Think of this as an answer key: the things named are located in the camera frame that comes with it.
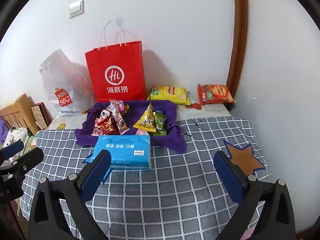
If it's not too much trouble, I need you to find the patterned red framed book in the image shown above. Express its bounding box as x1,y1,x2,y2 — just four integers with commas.
31,102,53,130

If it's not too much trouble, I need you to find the small blue candy packet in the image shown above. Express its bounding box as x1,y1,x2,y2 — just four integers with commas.
153,109,164,114

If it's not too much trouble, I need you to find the light pink nougat packet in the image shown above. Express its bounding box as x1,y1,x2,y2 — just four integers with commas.
136,129,149,135

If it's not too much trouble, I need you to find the grey checkered tablecloth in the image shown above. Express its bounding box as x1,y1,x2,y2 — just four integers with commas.
19,115,273,240

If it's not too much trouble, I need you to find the green snack packet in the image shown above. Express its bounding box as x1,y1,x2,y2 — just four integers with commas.
152,111,167,136

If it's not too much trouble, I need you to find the brown door frame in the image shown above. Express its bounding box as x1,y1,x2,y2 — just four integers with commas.
226,0,248,97

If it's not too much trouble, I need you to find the red Haidilao paper bag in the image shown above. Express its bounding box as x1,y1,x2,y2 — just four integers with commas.
85,20,147,103

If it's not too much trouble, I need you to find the purple towel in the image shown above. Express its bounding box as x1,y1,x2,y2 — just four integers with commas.
75,100,187,153

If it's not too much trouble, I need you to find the orange chips bag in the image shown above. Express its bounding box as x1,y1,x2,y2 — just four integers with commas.
197,84,236,105

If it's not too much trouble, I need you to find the wooden side furniture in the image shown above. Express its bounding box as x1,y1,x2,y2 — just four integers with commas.
0,93,40,135

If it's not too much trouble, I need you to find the pink triangular snack packet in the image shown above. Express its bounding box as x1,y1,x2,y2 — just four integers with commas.
110,100,130,115

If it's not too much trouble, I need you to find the panda print snack packet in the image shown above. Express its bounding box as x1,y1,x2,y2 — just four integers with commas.
92,109,111,136

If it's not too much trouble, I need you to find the white wall switch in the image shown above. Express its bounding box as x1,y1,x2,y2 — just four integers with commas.
68,0,84,18

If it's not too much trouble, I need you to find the white Miniso plastic bag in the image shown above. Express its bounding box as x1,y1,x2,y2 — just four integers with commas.
40,49,94,115

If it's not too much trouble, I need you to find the blue tissue pack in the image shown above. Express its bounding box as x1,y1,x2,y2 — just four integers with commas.
87,135,151,170

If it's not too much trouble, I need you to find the yellow chips bag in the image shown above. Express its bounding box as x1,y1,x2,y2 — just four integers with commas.
147,86,190,105

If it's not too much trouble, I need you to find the pink strawberry snack packet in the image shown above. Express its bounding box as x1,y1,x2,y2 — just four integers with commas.
108,103,129,135

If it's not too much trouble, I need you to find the red candy packet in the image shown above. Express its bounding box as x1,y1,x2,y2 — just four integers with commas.
98,118,118,135

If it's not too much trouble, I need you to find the yellow triangular snack packet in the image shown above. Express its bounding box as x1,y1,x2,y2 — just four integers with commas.
133,103,156,133

